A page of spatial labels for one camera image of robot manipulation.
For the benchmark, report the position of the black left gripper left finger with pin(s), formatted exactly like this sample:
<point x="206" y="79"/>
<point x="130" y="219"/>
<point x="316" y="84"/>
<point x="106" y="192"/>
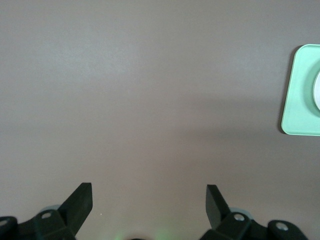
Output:
<point x="72" y="212"/>

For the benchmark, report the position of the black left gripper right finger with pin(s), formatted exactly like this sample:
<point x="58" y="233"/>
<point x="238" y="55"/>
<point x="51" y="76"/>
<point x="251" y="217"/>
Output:
<point x="220" y="217"/>

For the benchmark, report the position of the round white plate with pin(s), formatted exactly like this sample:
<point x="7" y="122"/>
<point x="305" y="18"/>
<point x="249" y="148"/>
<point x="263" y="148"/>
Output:
<point x="317" y="92"/>

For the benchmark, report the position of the light green rectangular tray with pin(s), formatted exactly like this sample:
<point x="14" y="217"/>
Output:
<point x="297" y="100"/>

